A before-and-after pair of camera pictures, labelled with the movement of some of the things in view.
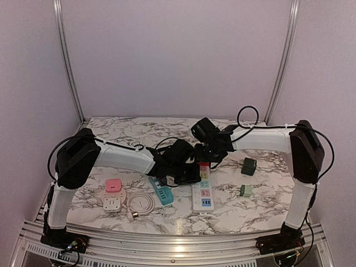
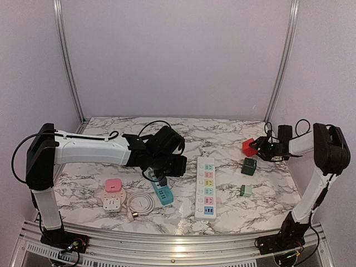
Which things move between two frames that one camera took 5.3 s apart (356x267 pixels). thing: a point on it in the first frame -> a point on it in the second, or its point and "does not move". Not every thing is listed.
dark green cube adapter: x=249 y=166 does not move
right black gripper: x=198 y=156 -> x=261 y=141
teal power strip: x=164 y=194 does not move
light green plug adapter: x=246 y=191 does not move
